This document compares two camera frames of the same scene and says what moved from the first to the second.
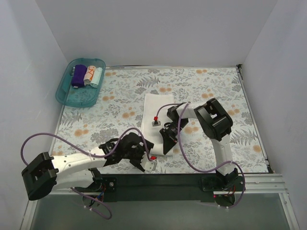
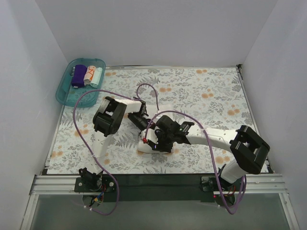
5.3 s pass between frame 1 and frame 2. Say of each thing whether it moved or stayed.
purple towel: stayed
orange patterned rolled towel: stayed
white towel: moved
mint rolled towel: stayed
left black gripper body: moved
